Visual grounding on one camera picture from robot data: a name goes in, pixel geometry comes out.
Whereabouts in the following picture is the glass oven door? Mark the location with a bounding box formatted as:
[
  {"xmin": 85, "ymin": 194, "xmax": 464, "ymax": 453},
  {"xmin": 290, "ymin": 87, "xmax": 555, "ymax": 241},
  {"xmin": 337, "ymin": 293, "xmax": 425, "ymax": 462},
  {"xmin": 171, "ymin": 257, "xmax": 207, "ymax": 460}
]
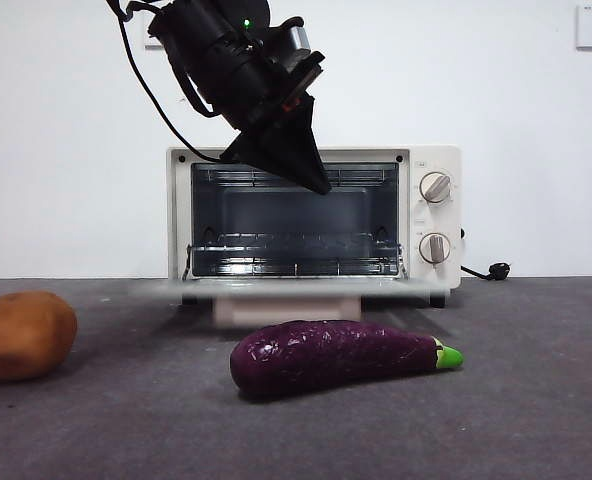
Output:
[{"xmin": 127, "ymin": 277, "xmax": 451, "ymax": 302}]

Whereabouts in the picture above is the beige oven door handle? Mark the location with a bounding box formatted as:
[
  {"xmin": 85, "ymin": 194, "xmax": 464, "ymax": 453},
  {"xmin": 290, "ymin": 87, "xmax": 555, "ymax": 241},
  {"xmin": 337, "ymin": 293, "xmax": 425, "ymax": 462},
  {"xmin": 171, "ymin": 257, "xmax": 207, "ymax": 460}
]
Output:
[{"xmin": 213, "ymin": 298, "xmax": 363, "ymax": 330}]

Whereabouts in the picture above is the white toaster oven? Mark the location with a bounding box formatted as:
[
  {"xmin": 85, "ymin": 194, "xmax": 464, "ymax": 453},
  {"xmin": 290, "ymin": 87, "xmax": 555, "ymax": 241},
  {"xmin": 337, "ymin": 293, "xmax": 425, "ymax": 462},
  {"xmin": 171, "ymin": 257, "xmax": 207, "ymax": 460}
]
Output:
[{"xmin": 127, "ymin": 144, "xmax": 463, "ymax": 330}]

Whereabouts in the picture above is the purple eggplant with green stem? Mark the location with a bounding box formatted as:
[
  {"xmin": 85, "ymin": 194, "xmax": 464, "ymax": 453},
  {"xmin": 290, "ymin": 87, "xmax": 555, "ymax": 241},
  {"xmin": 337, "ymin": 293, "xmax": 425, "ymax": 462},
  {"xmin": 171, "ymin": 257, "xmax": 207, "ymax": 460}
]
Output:
[{"xmin": 229, "ymin": 319, "xmax": 465, "ymax": 401}]

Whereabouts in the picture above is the white and beige oven knob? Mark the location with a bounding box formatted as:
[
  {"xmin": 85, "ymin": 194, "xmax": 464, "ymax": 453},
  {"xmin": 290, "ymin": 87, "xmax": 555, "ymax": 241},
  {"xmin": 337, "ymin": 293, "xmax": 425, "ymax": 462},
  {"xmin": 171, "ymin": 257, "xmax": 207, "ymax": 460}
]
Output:
[
  {"xmin": 419, "ymin": 172, "xmax": 452, "ymax": 205},
  {"xmin": 418, "ymin": 232, "xmax": 452, "ymax": 265}
]

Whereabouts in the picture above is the brown potato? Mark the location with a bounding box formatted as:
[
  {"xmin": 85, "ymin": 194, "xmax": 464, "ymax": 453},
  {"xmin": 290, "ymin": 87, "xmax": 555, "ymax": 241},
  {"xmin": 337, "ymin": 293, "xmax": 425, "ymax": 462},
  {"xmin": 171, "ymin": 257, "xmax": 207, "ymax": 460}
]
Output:
[{"xmin": 0, "ymin": 290, "xmax": 80, "ymax": 385}]

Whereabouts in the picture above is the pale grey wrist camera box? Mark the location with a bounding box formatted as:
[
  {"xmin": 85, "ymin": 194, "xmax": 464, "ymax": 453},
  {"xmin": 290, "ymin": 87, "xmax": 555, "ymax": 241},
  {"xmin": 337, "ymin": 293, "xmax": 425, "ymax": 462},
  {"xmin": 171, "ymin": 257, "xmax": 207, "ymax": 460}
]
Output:
[{"xmin": 270, "ymin": 16, "xmax": 315, "ymax": 64}]

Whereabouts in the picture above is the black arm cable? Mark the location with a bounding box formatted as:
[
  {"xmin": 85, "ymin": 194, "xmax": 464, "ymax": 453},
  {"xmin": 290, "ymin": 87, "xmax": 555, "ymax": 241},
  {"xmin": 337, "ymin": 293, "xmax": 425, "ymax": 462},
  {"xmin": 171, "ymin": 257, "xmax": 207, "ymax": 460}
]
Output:
[{"xmin": 104, "ymin": 0, "xmax": 225, "ymax": 164}]

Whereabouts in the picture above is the metal wire oven rack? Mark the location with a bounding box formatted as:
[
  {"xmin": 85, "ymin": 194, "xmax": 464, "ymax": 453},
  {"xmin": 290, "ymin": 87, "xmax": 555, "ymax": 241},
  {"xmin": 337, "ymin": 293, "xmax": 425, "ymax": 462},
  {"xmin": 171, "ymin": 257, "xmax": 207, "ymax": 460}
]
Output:
[{"xmin": 184, "ymin": 231, "xmax": 406, "ymax": 262}]

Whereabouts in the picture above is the black power cable with plug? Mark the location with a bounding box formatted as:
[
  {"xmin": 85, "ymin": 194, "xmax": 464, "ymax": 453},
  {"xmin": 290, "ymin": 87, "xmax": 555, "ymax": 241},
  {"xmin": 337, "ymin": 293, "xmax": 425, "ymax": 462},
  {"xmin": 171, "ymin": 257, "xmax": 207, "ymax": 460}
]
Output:
[{"xmin": 457, "ymin": 227, "xmax": 514, "ymax": 283}]

